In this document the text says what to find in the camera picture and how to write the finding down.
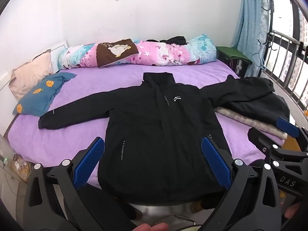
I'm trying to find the snack bag on floor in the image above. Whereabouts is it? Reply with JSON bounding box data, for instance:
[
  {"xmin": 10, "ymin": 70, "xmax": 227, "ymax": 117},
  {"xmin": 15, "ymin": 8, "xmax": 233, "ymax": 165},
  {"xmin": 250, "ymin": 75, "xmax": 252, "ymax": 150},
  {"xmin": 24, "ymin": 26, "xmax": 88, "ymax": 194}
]
[{"xmin": 10, "ymin": 154, "xmax": 31, "ymax": 182}]

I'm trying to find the beige pillow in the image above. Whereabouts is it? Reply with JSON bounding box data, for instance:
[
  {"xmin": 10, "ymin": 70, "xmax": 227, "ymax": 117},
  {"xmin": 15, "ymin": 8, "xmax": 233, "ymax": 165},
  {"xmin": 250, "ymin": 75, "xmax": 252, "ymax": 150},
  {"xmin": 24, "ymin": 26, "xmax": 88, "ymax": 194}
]
[{"xmin": 8, "ymin": 49, "xmax": 53, "ymax": 101}]

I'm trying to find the white bed headboard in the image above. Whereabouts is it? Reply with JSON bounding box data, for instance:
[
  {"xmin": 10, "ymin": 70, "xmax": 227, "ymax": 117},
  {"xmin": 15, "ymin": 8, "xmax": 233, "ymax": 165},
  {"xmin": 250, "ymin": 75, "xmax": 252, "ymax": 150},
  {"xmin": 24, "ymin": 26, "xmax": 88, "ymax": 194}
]
[{"xmin": 50, "ymin": 40, "xmax": 68, "ymax": 73}]

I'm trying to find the black window railing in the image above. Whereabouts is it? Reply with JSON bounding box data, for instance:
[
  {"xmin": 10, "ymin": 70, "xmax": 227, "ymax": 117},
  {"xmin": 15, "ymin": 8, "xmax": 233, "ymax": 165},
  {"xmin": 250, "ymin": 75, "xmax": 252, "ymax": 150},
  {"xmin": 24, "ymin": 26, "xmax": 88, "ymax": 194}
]
[{"xmin": 263, "ymin": 30, "xmax": 307, "ymax": 111}]

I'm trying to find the person's right hand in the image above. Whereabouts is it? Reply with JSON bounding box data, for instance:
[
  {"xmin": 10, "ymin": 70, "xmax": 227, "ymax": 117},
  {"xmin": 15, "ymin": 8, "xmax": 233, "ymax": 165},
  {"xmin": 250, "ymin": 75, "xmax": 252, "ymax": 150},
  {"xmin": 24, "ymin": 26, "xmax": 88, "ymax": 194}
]
[{"xmin": 284, "ymin": 202, "xmax": 301, "ymax": 219}]

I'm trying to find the pink blue floral duvet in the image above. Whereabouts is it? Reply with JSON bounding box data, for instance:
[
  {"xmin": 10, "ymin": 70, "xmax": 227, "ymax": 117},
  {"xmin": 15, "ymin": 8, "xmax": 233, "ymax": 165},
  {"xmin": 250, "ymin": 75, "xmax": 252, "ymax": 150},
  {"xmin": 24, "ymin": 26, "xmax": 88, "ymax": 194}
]
[{"xmin": 57, "ymin": 34, "xmax": 217, "ymax": 70}]

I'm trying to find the black folded hoodie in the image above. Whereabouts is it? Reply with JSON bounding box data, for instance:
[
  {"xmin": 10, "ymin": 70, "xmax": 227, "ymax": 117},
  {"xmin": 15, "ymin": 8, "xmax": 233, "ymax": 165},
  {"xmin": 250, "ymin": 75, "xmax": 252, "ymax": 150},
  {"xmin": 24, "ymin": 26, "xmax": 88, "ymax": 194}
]
[{"xmin": 200, "ymin": 75, "xmax": 290, "ymax": 126}]

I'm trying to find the small black garment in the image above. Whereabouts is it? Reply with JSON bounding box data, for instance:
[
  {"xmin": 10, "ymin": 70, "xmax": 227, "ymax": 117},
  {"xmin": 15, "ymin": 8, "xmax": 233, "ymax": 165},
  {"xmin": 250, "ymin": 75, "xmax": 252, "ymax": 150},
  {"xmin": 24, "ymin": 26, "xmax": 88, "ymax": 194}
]
[{"xmin": 147, "ymin": 36, "xmax": 187, "ymax": 45}]

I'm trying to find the person's left hand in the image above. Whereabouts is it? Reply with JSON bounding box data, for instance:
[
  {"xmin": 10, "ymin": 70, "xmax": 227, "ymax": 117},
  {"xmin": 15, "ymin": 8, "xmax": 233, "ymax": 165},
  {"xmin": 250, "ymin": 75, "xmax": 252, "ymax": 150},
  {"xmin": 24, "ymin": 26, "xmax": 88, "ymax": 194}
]
[{"xmin": 133, "ymin": 223, "xmax": 169, "ymax": 231}]

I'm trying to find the teal pillow with oranges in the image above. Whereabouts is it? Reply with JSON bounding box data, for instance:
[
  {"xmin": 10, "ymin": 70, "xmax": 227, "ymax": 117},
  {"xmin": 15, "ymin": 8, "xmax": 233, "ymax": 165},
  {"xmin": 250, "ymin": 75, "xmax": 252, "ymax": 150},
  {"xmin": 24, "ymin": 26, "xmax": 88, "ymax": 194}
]
[{"xmin": 13, "ymin": 72, "xmax": 76, "ymax": 117}]

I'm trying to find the green topped black box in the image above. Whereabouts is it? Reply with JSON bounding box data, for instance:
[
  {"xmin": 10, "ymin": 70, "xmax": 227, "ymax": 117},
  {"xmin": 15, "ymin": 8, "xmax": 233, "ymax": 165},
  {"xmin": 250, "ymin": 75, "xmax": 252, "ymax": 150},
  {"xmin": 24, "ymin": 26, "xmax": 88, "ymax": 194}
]
[{"xmin": 216, "ymin": 46, "xmax": 252, "ymax": 78}]

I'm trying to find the brown duck cushion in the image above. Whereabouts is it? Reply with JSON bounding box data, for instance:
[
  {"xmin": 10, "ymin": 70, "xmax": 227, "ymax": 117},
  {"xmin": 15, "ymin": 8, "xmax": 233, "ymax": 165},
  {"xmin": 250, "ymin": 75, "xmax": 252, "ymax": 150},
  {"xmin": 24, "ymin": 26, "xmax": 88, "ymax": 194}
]
[{"xmin": 96, "ymin": 39, "xmax": 139, "ymax": 68}]

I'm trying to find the light blue curtain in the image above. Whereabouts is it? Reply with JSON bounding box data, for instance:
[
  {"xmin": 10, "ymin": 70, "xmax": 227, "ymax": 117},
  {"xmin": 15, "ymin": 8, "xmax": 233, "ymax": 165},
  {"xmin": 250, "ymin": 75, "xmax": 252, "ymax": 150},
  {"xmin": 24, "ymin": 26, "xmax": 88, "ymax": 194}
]
[{"xmin": 231, "ymin": 0, "xmax": 270, "ymax": 77}]

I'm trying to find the grey folded blanket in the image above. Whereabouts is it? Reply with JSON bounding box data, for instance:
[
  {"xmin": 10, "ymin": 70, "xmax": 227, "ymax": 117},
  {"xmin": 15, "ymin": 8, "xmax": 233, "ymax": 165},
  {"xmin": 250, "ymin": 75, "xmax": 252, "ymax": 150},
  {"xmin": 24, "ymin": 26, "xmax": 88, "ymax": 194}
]
[{"xmin": 215, "ymin": 107, "xmax": 288, "ymax": 140}]

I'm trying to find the black zip jacket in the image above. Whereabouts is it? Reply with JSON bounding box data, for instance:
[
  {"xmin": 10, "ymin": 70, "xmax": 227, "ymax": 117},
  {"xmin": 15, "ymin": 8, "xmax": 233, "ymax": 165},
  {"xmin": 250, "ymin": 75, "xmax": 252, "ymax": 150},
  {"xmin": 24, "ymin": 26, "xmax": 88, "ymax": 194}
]
[{"xmin": 38, "ymin": 73, "xmax": 228, "ymax": 204}]

